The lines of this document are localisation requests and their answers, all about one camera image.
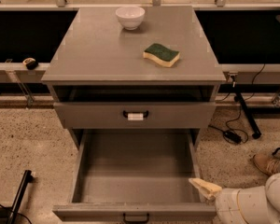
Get grey drawer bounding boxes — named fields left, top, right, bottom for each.
left=54, top=102, right=216, bottom=129
left=53, top=129, right=216, bottom=224

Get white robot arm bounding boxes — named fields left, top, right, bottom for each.
left=189, top=173, right=280, bottom=224

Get grey drawer cabinet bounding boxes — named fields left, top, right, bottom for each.
left=42, top=7, right=225, bottom=145

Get tan work boot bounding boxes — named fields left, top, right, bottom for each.
left=253, top=153, right=280, bottom=176

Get black stand leg right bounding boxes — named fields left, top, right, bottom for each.
left=233, top=84, right=261, bottom=139

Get black stand leg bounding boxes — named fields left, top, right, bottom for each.
left=233, top=84, right=261, bottom=139
left=6, top=170, right=33, bottom=224

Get green yellow sponge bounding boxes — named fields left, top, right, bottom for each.
left=143, top=43, right=180, bottom=67

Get black stand leg left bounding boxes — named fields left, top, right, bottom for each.
left=6, top=170, right=33, bottom=224

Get white ceramic bowl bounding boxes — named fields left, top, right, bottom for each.
left=116, top=7, right=146, bottom=30

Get small black yellow device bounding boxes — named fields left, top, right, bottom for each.
left=22, top=58, right=38, bottom=70

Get black power adapter with cable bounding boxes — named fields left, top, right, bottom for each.
left=208, top=63, right=267, bottom=146

